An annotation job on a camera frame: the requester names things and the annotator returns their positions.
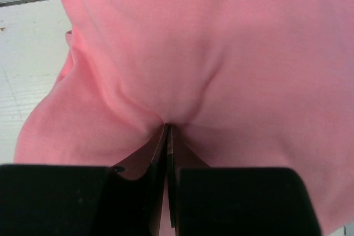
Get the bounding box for pink t shirt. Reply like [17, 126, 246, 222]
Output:
[14, 0, 353, 234]

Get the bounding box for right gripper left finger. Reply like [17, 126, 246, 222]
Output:
[1, 125, 168, 235]

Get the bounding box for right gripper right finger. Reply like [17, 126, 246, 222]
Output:
[167, 126, 321, 235]

